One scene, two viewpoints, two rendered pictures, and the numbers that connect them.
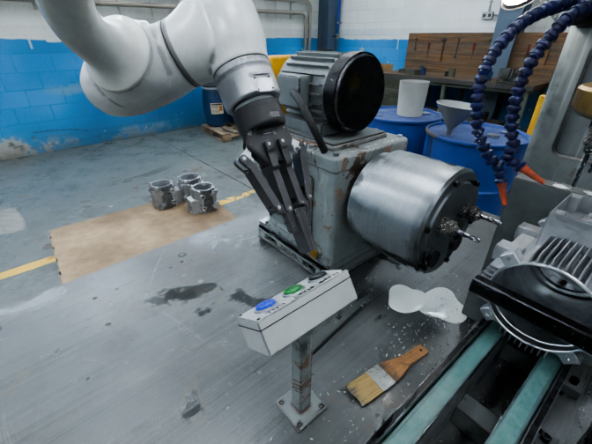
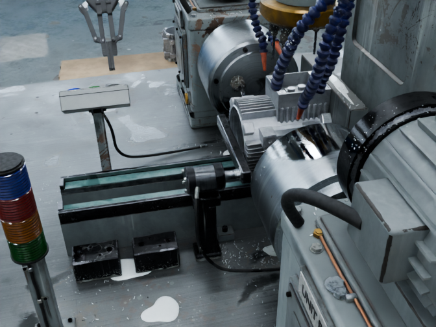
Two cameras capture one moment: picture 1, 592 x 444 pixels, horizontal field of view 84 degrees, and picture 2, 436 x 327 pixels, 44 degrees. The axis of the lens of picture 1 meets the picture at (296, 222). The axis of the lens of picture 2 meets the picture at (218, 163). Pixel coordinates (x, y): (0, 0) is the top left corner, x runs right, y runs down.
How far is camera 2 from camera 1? 1.07 m
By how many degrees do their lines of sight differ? 25
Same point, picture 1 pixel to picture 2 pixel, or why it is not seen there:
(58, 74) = not seen: outside the picture
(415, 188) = (219, 48)
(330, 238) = (193, 86)
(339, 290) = (117, 94)
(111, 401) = (16, 146)
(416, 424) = (131, 177)
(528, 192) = (305, 68)
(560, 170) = (354, 57)
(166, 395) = (43, 152)
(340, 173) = (194, 30)
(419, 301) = not seen: hidden behind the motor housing
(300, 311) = (86, 96)
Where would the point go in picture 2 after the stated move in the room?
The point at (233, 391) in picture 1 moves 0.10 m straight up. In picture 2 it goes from (78, 161) to (72, 132)
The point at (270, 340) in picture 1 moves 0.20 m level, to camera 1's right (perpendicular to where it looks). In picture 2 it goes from (63, 103) to (130, 121)
